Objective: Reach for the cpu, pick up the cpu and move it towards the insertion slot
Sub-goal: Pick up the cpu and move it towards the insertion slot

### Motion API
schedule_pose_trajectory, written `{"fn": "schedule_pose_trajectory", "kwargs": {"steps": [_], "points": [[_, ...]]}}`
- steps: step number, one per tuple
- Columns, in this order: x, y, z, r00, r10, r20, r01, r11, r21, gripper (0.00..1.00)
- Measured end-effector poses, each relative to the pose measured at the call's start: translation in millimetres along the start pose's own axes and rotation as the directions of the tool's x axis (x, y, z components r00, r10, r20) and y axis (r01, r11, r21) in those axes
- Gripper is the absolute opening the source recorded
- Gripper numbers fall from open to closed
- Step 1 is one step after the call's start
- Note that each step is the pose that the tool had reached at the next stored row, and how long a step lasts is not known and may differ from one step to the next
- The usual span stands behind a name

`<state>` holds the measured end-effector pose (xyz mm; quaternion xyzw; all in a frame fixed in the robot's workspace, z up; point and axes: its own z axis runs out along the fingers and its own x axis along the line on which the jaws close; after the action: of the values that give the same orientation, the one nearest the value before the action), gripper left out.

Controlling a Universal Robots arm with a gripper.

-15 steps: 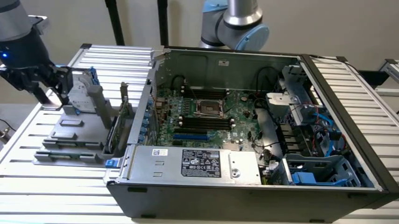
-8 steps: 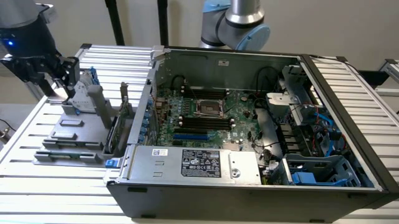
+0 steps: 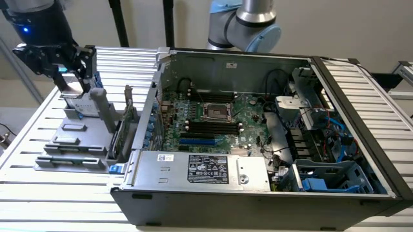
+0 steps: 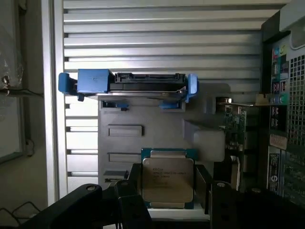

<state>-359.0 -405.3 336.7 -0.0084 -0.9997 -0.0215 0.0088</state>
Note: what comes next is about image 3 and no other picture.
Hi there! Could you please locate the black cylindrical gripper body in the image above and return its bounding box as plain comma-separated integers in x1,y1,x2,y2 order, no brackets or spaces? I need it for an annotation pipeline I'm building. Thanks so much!
3,0,79,68

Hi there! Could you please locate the silver square CPU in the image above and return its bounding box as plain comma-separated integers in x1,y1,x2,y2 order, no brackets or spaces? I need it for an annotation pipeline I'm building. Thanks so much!
61,81,85,99

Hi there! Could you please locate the CPU socket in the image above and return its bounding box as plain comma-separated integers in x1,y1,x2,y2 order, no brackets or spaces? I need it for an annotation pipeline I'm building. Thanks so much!
198,102,235,122

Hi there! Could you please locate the long black expansion slot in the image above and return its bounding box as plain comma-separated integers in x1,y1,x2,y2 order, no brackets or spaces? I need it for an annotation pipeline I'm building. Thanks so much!
179,132,216,140

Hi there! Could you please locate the blue expansion slot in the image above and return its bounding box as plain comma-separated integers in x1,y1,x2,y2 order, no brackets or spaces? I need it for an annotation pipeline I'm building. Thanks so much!
179,138,216,147

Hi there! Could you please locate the disk with white label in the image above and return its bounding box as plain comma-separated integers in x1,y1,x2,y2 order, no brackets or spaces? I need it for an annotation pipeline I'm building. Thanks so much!
61,72,103,117

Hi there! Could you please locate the thick black stand pole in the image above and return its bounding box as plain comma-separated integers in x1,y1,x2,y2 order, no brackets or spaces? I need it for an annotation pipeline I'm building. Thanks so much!
107,0,131,48

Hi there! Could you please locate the green graphics card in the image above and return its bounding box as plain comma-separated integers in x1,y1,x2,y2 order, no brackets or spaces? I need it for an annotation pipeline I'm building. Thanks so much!
107,84,136,160

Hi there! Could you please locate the grey parts rack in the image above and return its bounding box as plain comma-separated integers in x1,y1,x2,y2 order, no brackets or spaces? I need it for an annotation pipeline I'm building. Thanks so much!
33,87,140,174

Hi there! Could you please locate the thin black stand pole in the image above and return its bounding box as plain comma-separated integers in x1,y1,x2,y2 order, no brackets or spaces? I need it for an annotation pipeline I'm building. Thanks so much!
162,0,175,48

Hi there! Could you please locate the short RAM stick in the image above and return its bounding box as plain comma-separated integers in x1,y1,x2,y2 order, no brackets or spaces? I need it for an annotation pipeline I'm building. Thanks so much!
44,143,108,152

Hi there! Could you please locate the long RAM stick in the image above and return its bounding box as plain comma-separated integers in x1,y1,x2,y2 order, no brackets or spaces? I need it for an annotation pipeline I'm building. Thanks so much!
36,155,100,166

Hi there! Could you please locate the blue case latch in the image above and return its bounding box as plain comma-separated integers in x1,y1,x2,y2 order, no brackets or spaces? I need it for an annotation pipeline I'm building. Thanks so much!
108,163,125,175

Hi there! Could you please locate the silver power supply unit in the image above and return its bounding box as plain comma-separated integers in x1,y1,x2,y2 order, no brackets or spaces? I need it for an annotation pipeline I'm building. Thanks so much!
132,150,271,193

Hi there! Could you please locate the green motherboard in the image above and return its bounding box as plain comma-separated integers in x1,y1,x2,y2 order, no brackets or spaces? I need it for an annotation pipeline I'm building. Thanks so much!
159,91,275,159

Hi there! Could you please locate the silver chipset heat sink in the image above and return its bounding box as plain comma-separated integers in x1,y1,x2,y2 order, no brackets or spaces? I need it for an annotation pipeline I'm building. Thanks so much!
230,148,251,158

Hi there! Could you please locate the metal drive cage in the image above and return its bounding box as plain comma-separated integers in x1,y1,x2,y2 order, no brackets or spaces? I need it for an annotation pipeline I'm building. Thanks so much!
274,67,337,136

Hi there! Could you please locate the open black PC case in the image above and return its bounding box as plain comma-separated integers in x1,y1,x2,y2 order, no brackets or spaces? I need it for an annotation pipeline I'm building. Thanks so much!
109,46,413,227

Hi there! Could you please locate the blue plastic disk bay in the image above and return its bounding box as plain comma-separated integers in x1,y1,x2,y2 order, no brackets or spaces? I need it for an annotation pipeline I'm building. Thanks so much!
286,159,375,195

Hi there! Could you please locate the short black wire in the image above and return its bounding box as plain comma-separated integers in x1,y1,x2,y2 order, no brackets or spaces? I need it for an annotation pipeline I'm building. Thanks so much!
176,77,195,95

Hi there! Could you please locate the black cable with hook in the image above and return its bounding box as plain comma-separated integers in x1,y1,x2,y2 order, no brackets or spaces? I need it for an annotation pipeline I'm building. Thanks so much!
0,122,17,147

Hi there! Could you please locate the looped black wire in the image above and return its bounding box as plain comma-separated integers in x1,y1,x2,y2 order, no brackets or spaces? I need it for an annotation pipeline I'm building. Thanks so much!
264,68,290,98

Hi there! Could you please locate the thin black cable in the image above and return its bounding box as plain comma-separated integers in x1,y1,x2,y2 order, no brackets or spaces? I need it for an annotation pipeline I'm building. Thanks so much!
318,56,378,82

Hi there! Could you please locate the blue data wire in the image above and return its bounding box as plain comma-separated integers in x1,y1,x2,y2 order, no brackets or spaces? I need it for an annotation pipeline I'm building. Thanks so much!
321,115,359,157

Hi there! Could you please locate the aluminium profile frame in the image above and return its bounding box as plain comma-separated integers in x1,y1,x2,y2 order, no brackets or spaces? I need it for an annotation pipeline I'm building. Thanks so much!
385,60,413,99

